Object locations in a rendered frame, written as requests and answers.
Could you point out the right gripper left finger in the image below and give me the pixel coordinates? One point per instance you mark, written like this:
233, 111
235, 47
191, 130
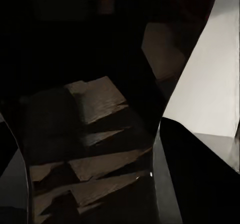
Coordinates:
8, 146

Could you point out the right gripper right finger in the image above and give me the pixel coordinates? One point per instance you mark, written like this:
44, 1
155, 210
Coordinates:
207, 189

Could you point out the shelf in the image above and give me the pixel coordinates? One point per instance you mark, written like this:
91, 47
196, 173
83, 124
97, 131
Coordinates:
14, 191

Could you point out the bottle of coffee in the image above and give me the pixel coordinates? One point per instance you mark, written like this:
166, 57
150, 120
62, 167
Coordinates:
84, 85

